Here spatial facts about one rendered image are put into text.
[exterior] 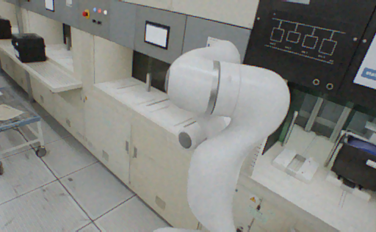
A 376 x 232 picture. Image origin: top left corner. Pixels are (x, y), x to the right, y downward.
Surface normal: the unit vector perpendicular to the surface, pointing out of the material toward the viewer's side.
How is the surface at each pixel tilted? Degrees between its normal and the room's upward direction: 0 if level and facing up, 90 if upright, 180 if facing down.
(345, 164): 90
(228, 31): 90
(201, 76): 57
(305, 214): 90
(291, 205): 90
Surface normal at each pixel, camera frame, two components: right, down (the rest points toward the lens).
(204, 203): -0.33, 0.25
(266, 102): 0.03, 0.21
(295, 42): -0.66, 0.26
